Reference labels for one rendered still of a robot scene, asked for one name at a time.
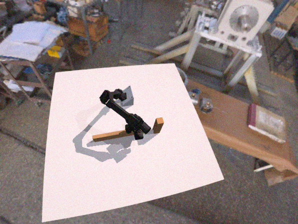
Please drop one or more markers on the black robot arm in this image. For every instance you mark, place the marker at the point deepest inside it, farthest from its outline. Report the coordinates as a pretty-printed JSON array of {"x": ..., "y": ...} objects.
[{"x": 131, "y": 119}]

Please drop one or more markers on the wooden post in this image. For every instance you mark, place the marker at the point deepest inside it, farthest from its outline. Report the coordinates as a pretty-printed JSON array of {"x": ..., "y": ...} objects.
[{"x": 158, "y": 124}]

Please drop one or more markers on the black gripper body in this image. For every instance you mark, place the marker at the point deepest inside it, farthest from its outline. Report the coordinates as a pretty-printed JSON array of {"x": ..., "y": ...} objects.
[{"x": 138, "y": 135}]

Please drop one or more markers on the wooden side rail with metal hooks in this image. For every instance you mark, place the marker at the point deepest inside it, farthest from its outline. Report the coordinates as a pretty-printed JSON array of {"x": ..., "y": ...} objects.
[{"x": 111, "y": 135}]

